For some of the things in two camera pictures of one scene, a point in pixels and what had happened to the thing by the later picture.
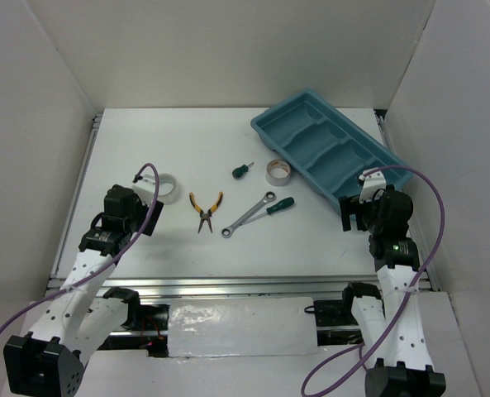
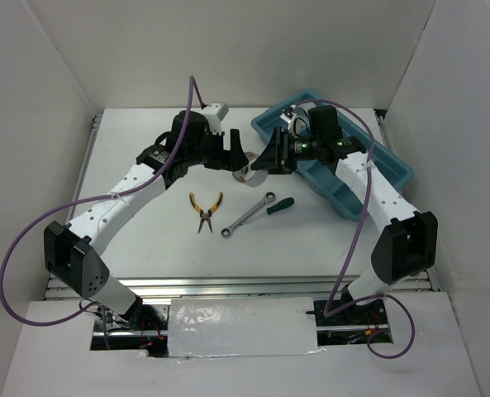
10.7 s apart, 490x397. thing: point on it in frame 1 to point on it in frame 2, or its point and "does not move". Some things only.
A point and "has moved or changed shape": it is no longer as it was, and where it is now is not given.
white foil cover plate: (245, 327) does not move
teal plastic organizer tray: (325, 145) does not move
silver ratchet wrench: (228, 231) does not move
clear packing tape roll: (168, 188) to (302, 123)
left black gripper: (145, 209) to (234, 158)
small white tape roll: (278, 172) has moved or changed shape
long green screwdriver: (273, 209) does not move
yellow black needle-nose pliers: (205, 215) does not move
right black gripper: (350, 206) to (271, 157)
